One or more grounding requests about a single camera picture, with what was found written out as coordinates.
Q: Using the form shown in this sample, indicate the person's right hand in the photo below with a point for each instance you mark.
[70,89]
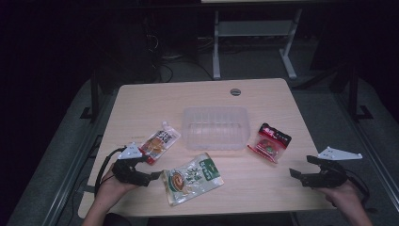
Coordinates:
[345,196]

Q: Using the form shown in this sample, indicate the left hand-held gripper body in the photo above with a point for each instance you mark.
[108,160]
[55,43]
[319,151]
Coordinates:
[128,172]

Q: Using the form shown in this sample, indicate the white metal desk frame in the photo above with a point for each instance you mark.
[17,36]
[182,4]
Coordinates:
[254,28]

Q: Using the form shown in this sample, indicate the person's left hand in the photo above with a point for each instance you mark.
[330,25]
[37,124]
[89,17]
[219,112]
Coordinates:
[109,190]

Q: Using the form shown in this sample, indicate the grey metal floor rail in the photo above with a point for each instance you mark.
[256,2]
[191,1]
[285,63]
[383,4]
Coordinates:
[78,163]
[367,141]

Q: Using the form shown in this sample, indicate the black metal stand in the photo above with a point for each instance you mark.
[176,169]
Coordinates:
[94,100]
[354,100]

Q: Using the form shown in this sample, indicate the red black snack packet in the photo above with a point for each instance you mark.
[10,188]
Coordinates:
[270,142]

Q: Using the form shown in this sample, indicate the clear plastic container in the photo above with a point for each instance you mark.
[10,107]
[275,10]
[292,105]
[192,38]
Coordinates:
[216,127]

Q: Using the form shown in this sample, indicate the large green white snack packet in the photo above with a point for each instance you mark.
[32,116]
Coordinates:
[191,179]

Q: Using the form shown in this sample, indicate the grey tape strip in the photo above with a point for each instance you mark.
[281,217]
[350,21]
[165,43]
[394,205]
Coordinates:
[86,189]

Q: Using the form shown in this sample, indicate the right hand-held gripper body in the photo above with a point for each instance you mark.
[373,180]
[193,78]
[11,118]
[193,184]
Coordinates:
[326,179]

